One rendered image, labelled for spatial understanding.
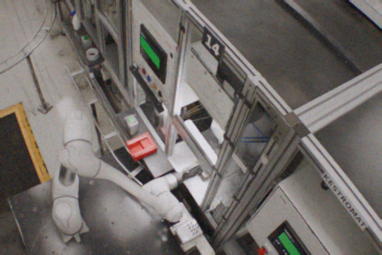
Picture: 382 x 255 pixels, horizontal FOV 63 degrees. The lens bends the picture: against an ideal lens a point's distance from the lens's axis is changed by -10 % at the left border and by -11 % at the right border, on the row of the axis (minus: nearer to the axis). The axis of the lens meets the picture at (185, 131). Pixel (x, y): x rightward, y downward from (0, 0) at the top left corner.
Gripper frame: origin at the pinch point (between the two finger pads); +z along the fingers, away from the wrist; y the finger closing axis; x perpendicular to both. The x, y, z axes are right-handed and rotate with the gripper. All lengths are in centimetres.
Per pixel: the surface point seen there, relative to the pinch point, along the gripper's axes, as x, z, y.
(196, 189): -8.2, -8.9, -9.6
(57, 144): 122, -70, -100
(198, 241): -35.9, -24.5, -12.6
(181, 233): -27.7, -31.5, -7.8
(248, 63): -15, -9, 102
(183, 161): 11.6, -5.7, -9.5
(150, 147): 27.6, -20.9, -3.9
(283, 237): -64, -17, 63
